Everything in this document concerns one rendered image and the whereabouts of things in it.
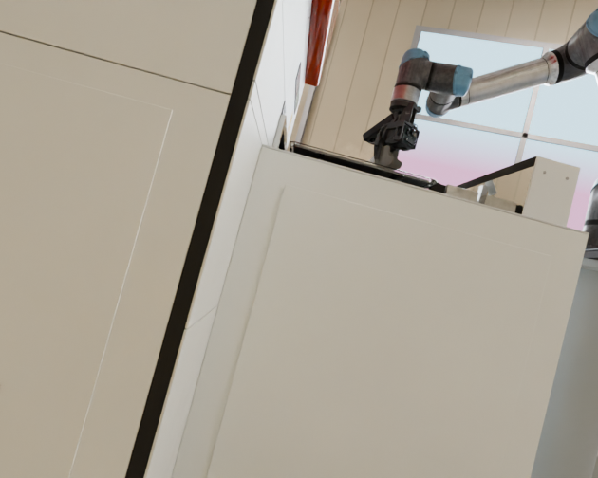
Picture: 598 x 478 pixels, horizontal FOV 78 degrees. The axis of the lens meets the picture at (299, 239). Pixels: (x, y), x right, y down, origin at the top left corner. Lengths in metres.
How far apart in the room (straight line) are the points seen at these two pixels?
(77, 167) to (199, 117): 0.16
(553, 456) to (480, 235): 0.70
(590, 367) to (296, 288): 0.83
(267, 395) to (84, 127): 0.51
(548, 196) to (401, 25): 2.60
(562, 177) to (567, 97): 2.39
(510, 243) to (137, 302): 0.63
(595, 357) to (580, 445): 0.22
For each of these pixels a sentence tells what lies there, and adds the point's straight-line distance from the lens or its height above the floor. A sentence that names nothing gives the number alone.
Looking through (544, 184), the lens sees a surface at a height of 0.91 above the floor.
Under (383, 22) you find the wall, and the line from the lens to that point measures 3.36.
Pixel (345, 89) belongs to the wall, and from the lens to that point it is 3.10.
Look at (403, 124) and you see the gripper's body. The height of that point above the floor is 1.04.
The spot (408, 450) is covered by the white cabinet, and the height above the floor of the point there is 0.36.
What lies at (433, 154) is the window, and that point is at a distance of 2.91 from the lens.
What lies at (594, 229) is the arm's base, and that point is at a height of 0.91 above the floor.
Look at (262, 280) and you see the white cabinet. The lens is 0.67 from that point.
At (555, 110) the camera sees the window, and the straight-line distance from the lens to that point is 3.23.
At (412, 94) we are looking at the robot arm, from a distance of 1.11.
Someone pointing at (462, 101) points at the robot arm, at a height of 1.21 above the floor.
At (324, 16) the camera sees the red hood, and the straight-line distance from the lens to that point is 1.05.
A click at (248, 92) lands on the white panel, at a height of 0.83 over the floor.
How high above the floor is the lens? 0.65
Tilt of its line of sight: 2 degrees up
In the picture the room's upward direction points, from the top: 15 degrees clockwise
